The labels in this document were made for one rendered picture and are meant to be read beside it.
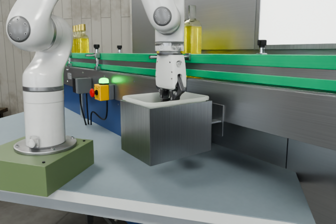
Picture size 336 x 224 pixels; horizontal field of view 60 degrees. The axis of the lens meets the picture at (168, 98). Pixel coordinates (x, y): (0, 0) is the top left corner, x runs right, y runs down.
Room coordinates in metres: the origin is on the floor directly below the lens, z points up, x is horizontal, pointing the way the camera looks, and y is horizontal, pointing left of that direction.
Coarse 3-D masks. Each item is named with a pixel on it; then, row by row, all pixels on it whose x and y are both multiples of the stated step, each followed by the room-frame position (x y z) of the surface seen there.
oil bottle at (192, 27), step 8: (184, 24) 1.11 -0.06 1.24; (192, 24) 1.09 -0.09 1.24; (200, 24) 1.11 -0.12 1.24; (184, 32) 1.11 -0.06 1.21; (192, 32) 1.09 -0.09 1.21; (200, 32) 1.11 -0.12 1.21; (184, 40) 1.11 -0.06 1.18; (192, 40) 1.09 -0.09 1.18; (200, 40) 1.11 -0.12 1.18; (184, 48) 1.11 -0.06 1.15; (192, 48) 1.09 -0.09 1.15; (200, 48) 1.11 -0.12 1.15
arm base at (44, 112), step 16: (32, 96) 0.86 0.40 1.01; (48, 96) 0.87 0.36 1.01; (32, 112) 0.86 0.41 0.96; (48, 112) 0.87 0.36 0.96; (32, 128) 0.86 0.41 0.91; (48, 128) 0.87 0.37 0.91; (64, 128) 0.92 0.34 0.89; (16, 144) 0.89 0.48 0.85; (32, 144) 0.84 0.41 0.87; (48, 144) 0.86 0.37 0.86; (64, 144) 0.90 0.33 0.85
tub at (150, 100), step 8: (128, 96) 0.88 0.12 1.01; (136, 96) 0.89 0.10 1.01; (144, 96) 0.91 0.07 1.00; (152, 96) 0.93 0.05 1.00; (184, 96) 0.95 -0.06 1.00; (192, 96) 0.92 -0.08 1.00; (200, 96) 0.89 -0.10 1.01; (208, 96) 0.86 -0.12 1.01; (144, 104) 0.75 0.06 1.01; (152, 104) 0.74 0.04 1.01; (160, 104) 0.75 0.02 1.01; (168, 104) 0.76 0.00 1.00; (176, 104) 0.79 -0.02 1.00
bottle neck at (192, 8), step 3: (189, 6) 1.11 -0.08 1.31; (192, 6) 1.11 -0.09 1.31; (195, 6) 1.12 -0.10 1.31; (189, 9) 1.11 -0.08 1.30; (192, 9) 1.11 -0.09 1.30; (195, 9) 1.11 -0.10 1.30; (189, 12) 1.11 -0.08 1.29; (192, 12) 1.11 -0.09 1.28; (195, 12) 1.11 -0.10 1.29; (189, 15) 1.11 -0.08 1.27; (192, 15) 1.11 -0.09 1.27; (195, 15) 1.12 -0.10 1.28; (195, 18) 1.12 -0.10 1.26
